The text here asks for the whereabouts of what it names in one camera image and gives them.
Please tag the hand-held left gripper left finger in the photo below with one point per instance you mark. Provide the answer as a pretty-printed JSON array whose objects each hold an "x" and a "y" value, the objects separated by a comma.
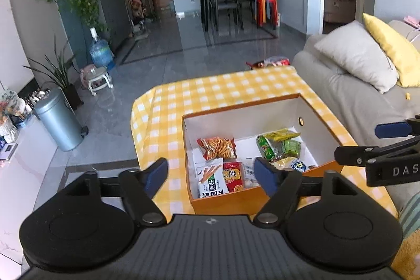
[{"x": 157, "y": 174}]

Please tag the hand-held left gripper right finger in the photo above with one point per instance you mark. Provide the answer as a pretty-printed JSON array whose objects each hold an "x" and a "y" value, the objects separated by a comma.
[{"x": 265, "y": 174}]

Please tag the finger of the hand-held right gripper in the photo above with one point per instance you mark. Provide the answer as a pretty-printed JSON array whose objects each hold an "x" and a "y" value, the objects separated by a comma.
[
  {"x": 351, "y": 155},
  {"x": 393, "y": 129}
]

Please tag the clear packet of white balls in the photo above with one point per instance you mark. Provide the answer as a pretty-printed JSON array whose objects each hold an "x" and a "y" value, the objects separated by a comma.
[{"x": 250, "y": 176}]

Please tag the green snack bag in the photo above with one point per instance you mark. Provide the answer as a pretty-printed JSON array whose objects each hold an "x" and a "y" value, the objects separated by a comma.
[{"x": 279, "y": 148}]

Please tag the red cartoon snack packet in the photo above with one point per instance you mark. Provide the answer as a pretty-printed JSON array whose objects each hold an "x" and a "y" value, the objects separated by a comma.
[{"x": 233, "y": 176}]

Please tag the blue white snack packet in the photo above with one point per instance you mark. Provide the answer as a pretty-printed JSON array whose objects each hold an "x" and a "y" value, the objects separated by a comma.
[{"x": 298, "y": 166}]

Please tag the yellow snack packet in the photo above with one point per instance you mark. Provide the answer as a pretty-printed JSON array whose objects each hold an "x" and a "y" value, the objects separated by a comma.
[{"x": 282, "y": 134}]

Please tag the orange cardboard box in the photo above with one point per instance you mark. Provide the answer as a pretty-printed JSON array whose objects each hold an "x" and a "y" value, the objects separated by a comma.
[{"x": 229, "y": 203}]

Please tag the white pretzel stick box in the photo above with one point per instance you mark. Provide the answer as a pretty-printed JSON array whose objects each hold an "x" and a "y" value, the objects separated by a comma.
[{"x": 210, "y": 176}]

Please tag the red bag of stick snacks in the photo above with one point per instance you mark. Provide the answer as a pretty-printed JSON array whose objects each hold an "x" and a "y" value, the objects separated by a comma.
[{"x": 216, "y": 147}]

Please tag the small yellow piece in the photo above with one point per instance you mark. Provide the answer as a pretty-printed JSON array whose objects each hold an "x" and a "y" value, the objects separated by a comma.
[{"x": 408, "y": 96}]

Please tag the grey sofa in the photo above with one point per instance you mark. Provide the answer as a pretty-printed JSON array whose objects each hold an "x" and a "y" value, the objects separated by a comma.
[{"x": 354, "y": 109}]

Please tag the striped blue white fabric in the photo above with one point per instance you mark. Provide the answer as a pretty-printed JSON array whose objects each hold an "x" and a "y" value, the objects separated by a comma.
[{"x": 410, "y": 212}]

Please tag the yellow white checked tablecloth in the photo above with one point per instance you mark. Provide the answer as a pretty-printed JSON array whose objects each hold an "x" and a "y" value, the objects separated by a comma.
[{"x": 157, "y": 122}]

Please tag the grey pillow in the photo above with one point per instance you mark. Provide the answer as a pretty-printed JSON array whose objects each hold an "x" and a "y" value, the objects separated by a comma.
[{"x": 357, "y": 57}]

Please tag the yellow pillow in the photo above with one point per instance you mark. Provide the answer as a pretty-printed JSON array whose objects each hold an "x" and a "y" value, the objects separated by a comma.
[{"x": 393, "y": 47}]

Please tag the fuzzy pastel clothing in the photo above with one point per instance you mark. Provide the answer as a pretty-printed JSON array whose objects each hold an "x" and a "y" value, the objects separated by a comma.
[{"x": 408, "y": 257}]

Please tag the pink flat box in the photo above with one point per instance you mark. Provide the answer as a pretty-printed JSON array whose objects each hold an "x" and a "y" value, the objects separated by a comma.
[{"x": 411, "y": 21}]

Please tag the small white stool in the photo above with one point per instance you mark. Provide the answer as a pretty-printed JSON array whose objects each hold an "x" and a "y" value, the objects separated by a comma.
[{"x": 100, "y": 80}]

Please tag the grey metal trash can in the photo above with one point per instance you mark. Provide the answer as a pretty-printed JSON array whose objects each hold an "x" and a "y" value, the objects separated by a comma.
[{"x": 59, "y": 122}]

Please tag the red basket of packets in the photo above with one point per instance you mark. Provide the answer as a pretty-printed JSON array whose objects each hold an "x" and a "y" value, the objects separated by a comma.
[{"x": 272, "y": 63}]

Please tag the long-leaf plant in black pot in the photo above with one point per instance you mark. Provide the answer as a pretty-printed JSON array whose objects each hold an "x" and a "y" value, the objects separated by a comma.
[{"x": 73, "y": 96}]

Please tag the pink round object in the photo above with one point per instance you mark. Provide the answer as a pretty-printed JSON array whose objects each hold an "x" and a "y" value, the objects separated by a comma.
[{"x": 84, "y": 76}]

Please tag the blue water jug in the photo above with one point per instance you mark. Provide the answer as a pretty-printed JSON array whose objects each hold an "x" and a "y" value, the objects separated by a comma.
[{"x": 100, "y": 52}]

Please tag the white low cabinet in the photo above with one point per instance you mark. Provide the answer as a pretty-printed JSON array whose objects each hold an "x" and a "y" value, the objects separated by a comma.
[{"x": 23, "y": 194}]

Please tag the small white display device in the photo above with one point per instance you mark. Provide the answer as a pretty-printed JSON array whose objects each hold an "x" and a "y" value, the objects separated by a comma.
[{"x": 7, "y": 152}]

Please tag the cluster of small ornaments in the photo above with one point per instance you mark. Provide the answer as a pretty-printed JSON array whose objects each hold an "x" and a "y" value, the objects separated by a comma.
[{"x": 16, "y": 112}]

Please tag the grey-blue cabinet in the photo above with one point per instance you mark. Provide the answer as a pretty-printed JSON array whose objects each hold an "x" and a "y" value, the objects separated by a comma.
[{"x": 113, "y": 21}]

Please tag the pink stroller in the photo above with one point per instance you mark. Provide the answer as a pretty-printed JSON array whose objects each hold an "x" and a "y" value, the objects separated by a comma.
[{"x": 137, "y": 11}]

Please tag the stack of red orange stools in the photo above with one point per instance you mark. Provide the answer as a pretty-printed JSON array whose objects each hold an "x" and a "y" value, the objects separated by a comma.
[{"x": 266, "y": 9}]

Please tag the dark dining chair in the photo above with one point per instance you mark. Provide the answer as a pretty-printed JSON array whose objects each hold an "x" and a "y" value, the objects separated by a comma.
[{"x": 226, "y": 4}]

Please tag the dark dining table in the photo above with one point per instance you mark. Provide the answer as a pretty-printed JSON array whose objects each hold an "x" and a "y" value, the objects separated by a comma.
[{"x": 201, "y": 4}]

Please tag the leafy green plant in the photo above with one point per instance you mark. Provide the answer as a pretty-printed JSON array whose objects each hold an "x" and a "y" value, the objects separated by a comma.
[{"x": 87, "y": 4}]

